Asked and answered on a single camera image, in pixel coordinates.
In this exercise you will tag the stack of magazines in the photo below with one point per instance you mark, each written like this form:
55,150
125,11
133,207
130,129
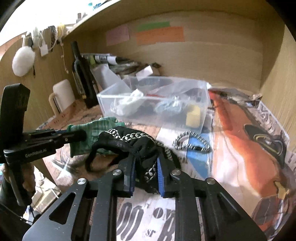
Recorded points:
118,65

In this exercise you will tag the pink sticky note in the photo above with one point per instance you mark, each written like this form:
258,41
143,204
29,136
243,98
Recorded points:
117,35

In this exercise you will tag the silver foil plastic bag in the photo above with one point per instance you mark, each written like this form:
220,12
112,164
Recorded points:
169,107

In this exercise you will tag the yellow sponge block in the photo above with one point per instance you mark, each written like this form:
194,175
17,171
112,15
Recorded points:
193,117

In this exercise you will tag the small white paper box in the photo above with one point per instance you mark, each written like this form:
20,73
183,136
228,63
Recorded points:
146,72

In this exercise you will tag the green knit glove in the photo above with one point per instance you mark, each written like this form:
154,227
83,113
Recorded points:
93,129

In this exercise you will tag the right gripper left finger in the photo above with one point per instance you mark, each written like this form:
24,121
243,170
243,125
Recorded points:
126,184

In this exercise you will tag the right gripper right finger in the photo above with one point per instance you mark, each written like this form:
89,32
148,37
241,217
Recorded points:
166,169

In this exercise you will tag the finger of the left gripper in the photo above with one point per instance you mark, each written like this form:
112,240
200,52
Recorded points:
74,137
45,134

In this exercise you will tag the white fluffy pompom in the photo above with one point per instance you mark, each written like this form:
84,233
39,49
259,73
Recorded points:
23,61

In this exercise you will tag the dark wine bottle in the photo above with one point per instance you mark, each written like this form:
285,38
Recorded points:
83,77

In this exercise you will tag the black chain-print scrunchie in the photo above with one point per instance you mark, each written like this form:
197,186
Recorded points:
141,146

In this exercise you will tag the clear plastic storage bin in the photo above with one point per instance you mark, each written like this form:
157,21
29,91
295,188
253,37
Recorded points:
156,89

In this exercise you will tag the orange sticky note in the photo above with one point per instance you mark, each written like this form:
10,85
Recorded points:
161,35

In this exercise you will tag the white cream mug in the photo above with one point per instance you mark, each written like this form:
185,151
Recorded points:
61,97

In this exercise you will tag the green sticky note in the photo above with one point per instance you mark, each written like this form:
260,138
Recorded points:
152,25

